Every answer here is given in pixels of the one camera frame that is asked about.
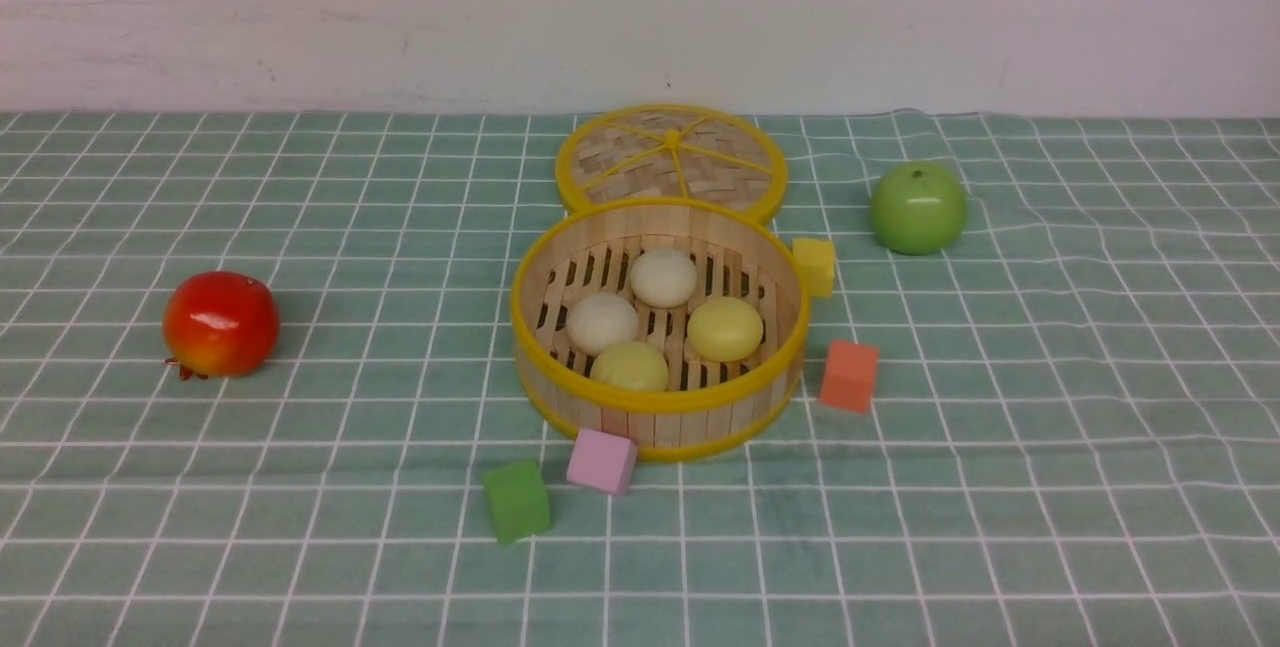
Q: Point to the woven bamboo steamer lid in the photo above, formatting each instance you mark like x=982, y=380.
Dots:
x=672, y=150

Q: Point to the white bun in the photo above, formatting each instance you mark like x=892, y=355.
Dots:
x=601, y=320
x=663, y=278

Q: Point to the green cube block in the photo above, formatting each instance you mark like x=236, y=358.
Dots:
x=518, y=501

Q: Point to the bamboo steamer tray yellow rim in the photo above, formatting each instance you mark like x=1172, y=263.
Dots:
x=706, y=408

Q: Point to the yellow cube block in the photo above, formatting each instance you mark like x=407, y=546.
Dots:
x=817, y=264

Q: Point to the orange cube block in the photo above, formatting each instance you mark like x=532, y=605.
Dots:
x=850, y=376

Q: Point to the red pomegranate toy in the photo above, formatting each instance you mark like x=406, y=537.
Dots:
x=220, y=324

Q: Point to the green checkered tablecloth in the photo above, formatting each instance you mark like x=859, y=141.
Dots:
x=1073, y=438

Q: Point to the pink cube block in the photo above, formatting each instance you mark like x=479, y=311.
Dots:
x=602, y=461

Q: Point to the yellow bun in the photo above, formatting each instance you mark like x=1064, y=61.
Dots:
x=724, y=329
x=631, y=365

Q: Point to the green apple toy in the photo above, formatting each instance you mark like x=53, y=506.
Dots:
x=918, y=208

